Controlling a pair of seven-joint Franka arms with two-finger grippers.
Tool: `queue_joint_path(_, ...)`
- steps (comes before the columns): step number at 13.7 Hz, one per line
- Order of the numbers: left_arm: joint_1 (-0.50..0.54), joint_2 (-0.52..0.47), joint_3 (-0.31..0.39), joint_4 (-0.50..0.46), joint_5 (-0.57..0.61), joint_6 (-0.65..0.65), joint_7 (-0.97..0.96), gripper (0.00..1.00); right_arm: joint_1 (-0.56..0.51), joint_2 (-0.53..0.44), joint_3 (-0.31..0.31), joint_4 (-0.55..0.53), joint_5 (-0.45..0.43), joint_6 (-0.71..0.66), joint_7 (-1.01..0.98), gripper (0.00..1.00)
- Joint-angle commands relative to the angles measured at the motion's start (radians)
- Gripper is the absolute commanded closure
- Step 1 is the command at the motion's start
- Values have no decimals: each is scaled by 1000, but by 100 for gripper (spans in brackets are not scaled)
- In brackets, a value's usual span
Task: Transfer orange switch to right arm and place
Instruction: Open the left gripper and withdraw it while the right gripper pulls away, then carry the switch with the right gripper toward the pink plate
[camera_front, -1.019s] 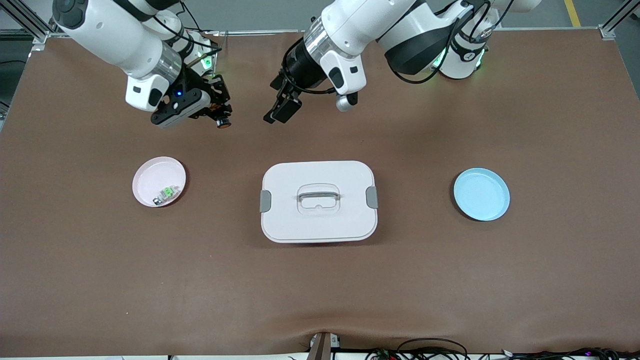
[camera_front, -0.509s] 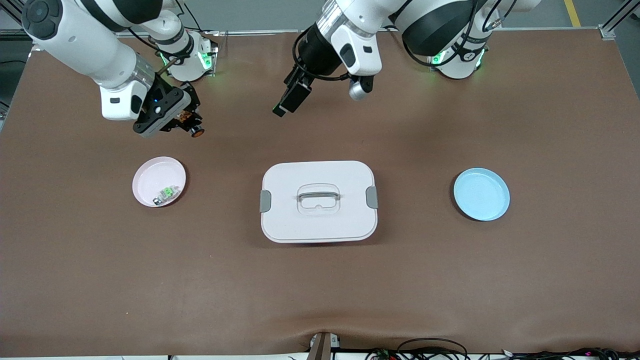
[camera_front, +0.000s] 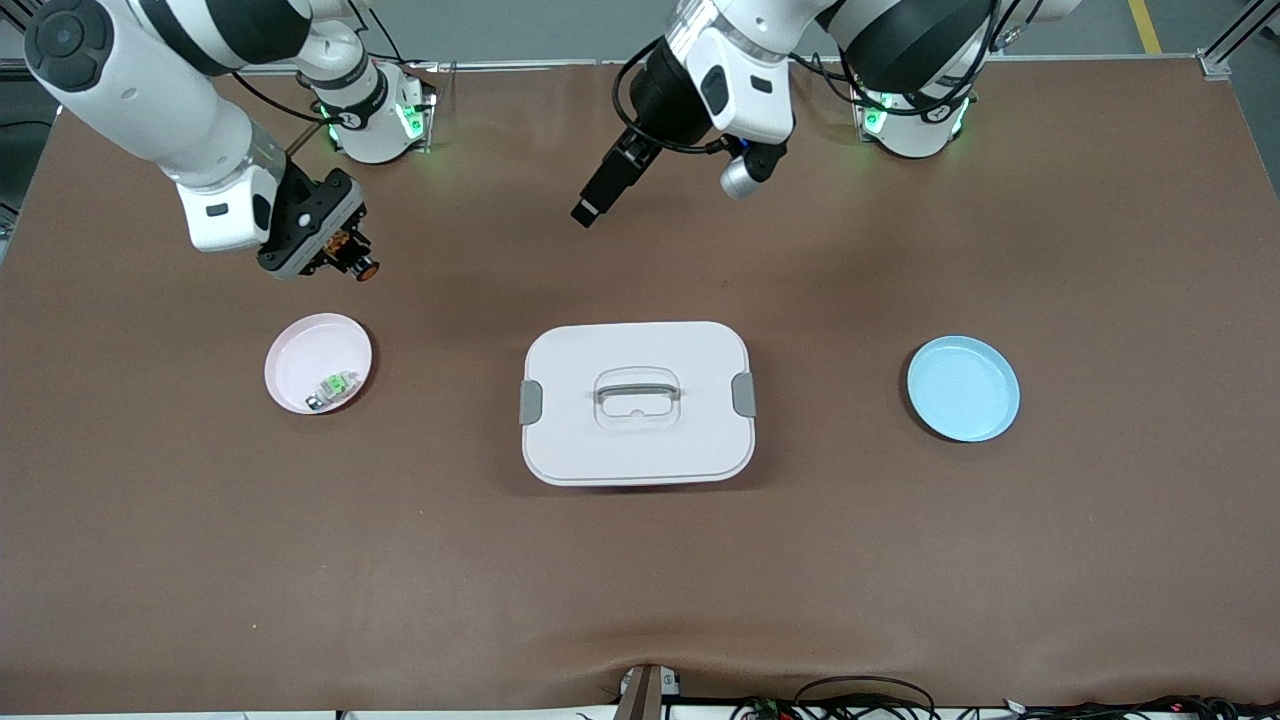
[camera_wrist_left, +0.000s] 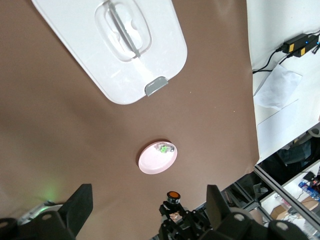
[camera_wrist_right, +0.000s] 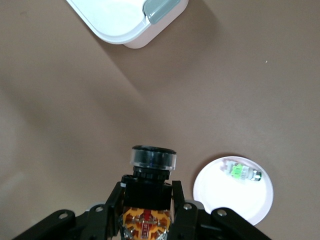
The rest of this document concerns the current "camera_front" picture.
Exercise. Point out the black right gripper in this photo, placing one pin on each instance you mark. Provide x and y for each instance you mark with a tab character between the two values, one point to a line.
346	255

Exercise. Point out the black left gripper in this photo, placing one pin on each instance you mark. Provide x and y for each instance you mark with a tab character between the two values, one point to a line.
668	100

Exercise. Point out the orange push button switch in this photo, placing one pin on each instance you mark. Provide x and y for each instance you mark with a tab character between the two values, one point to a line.
364	266

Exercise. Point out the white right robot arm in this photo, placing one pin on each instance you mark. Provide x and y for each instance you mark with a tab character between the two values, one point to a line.
150	90

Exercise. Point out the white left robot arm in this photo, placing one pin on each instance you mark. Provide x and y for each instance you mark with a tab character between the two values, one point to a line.
880	50

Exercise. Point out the pink round plate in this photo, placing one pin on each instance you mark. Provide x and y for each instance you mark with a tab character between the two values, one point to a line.
315	360

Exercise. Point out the pink lunch box white lid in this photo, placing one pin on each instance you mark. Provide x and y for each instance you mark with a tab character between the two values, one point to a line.
640	440

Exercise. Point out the brown table cover mat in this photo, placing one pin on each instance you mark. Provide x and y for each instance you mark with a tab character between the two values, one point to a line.
640	580

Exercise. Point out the light blue round plate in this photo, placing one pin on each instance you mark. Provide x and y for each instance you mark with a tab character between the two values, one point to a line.
963	388

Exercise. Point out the green push button switch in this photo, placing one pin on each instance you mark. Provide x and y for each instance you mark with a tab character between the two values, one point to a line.
330	390

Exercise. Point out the metal table clamp bracket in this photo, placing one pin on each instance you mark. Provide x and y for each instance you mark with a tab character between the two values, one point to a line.
645	692

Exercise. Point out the aluminium frame strut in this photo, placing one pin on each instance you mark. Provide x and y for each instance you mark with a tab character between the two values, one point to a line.
1215	65

